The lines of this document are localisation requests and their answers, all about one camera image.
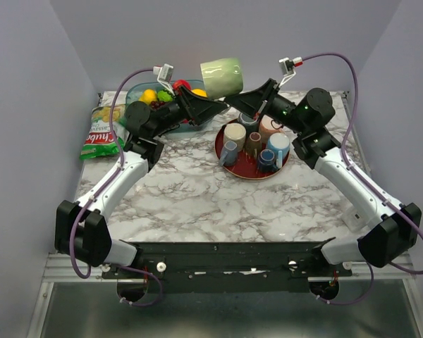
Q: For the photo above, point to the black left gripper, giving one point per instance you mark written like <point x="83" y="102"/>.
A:
<point x="199" y="108"/>

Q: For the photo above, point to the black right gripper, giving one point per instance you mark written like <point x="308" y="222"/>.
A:
<point x="252" y="103"/>

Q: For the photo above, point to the sage green mug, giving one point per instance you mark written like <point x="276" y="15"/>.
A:
<point x="222" y="77"/>

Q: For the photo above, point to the white blue mug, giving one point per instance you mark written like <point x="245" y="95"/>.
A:
<point x="279" y="143"/>

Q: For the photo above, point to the light blue textured mug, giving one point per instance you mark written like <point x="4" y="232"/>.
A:
<point x="229" y="154"/>

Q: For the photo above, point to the dark blue mug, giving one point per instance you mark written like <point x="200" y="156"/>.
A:
<point x="266" y="161"/>

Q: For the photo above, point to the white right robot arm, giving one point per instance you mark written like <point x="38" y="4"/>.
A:
<point x="392" y="224"/>

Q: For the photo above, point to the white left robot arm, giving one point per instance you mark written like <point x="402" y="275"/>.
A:
<point x="81" y="226"/>

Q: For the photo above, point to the dark grey mug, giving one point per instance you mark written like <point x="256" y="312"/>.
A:
<point x="250" y="124"/>

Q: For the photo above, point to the pink mug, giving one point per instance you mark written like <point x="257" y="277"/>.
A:
<point x="267" y="127"/>

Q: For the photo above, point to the beige mug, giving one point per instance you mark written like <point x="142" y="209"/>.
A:
<point x="235" y="132"/>

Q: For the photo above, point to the brown small mug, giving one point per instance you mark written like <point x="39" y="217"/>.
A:
<point x="253" y="145"/>

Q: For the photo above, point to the yellow lemon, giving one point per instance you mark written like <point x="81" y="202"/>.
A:
<point x="199" y="92"/>

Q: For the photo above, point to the green striped watermelon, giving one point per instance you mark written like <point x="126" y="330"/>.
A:
<point x="164" y="95"/>

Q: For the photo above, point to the dark purple grapes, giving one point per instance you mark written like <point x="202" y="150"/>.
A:
<point x="157" y="104"/>

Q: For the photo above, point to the yellow orange fruit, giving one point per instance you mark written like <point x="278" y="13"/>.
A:
<point x="148" y="96"/>

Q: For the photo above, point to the red round tray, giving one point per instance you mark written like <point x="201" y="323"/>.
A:
<point x="246" y="166"/>

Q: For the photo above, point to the green chips bag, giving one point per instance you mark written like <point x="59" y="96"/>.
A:
<point x="100" y="141"/>

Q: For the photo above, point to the white box with knob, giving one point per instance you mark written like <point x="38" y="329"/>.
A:
<point x="353" y="220"/>

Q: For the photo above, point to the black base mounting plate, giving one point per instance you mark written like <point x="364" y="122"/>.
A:
<point x="227" y="267"/>

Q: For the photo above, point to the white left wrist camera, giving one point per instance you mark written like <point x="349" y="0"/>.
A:
<point x="164" y="74"/>

